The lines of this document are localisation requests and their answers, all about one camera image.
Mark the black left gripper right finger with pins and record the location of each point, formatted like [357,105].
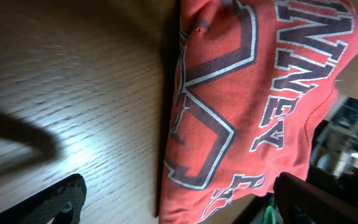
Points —
[293,194]

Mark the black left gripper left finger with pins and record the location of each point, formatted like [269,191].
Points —
[62,202]

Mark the orange red t-shirt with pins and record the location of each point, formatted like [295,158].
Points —
[253,80]

